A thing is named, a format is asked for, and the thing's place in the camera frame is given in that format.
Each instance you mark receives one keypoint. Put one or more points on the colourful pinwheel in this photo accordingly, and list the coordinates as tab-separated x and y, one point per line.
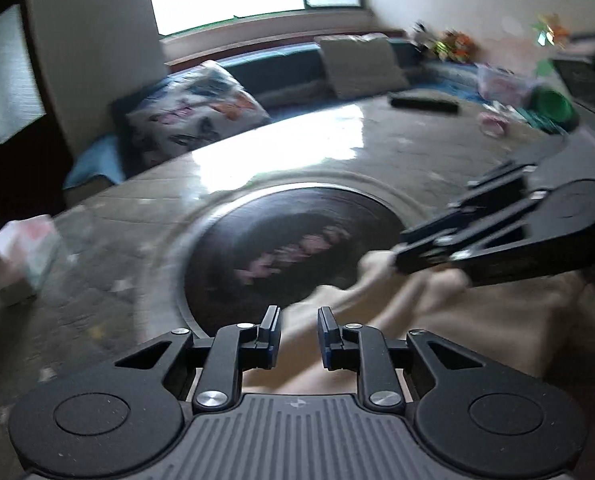
551	31

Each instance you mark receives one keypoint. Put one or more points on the beige pillow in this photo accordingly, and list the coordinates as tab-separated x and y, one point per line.
362	67

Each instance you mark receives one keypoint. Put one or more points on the tissue box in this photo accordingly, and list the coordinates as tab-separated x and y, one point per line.
32	255

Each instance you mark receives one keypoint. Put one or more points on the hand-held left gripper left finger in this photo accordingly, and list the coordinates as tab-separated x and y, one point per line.
270	335

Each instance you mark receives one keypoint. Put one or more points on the pile of loose clothes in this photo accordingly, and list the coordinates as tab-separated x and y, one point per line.
515	110

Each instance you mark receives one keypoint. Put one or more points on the black remote control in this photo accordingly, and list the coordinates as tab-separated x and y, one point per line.
422	102

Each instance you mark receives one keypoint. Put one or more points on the green round container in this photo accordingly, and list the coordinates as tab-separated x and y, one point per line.
552	107

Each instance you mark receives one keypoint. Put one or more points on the clear plastic container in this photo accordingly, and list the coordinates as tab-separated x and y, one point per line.
502	82

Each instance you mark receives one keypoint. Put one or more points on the dark wooden door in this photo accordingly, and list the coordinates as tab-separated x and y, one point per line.
7	75

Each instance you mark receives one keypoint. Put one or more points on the cream pants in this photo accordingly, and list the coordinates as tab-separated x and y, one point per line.
502	320

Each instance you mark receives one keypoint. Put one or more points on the blue sofa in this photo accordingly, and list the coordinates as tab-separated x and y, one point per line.
287	67

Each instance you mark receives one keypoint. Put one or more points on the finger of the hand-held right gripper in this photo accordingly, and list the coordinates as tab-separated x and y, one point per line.
497	185
427	257

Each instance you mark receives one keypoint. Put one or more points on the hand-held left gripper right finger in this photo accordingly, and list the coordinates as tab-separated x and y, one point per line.
329	335

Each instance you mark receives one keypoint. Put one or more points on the yellow green plush toy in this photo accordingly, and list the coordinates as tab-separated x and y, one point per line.
445	45

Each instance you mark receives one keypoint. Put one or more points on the small pink toy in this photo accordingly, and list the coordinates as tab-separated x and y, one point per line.
494	125

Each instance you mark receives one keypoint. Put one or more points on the black round induction cooktop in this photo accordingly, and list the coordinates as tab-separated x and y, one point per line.
277	230

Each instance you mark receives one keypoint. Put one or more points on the orange plush toy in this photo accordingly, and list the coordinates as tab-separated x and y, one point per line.
466	46

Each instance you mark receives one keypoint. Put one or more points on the butterfly print pillow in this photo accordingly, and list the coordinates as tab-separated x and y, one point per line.
192	110

